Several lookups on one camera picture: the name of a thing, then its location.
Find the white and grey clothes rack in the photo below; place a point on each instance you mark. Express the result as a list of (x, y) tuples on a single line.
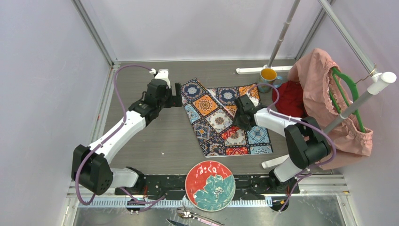
[(380, 82)]

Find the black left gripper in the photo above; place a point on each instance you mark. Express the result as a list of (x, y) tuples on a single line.
[(174, 100)]

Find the metal spoon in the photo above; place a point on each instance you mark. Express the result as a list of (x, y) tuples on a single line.
[(186, 214)]

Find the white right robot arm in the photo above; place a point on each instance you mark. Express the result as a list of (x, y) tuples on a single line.
[(305, 141)]

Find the pink fabric garment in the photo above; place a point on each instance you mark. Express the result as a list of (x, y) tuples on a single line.
[(323, 101)]

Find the metal knife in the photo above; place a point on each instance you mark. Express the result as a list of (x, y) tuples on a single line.
[(175, 223)]

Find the colourful patterned placemat cloth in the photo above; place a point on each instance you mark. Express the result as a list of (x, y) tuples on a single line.
[(211, 112)]

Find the red plate with teal flower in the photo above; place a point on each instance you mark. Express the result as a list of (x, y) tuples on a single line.
[(210, 186)]

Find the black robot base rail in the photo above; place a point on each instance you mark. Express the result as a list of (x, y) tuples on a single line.
[(248, 187)]

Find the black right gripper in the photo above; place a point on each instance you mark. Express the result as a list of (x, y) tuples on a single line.
[(238, 124)]

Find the blue mug with yellow inside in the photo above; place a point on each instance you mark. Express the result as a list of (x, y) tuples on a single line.
[(268, 75)]

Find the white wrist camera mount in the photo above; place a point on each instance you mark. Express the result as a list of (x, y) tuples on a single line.
[(254, 100), (161, 74)]

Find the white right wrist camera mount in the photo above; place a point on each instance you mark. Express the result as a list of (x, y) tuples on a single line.
[(254, 100)]

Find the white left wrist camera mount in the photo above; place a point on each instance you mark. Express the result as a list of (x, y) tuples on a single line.
[(161, 74)]

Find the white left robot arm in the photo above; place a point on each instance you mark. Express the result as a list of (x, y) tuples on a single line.
[(91, 164)]

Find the red cloth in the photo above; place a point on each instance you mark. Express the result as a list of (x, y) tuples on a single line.
[(291, 100)]

